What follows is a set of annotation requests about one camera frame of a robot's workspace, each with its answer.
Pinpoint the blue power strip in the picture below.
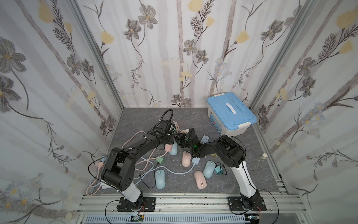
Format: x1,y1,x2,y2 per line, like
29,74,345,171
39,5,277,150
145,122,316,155
192,135,209,165

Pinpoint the pink power strip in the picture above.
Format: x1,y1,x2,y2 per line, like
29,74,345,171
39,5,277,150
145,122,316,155
164,144,173,153

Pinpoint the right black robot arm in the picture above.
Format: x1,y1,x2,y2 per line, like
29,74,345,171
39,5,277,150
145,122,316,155
174,128,262,211

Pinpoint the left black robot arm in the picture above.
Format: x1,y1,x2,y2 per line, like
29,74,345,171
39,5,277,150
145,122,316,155
100,120,177,211

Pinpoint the blue mouse middle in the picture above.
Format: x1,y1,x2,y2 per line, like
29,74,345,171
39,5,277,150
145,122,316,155
169,142,178,156

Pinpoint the blue mouse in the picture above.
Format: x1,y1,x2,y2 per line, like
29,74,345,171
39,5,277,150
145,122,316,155
203,161,216,178
169,142,178,156
155,169,166,189

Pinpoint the pink mouse near strip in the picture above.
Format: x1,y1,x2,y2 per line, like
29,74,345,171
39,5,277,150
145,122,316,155
181,151,192,167

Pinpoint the blue mouse right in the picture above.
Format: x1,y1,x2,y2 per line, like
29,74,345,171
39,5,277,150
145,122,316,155
203,161,216,178

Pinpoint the blue mouse front left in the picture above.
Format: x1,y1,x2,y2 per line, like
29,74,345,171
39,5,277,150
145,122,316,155
155,169,166,189

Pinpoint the pink mouse front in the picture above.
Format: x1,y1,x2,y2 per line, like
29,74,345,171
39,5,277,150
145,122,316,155
194,170,207,189

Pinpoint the light green loose charger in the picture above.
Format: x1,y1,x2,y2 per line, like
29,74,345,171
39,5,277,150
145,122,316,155
156,157,164,164

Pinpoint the blue lid storage box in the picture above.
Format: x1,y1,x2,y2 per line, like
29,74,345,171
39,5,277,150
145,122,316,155
207,92,257,136

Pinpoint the pink power strip cable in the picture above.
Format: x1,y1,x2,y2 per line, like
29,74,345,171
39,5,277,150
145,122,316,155
85,131,168,196

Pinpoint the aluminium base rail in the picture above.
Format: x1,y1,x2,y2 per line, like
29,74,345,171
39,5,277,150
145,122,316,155
74,193,312,224

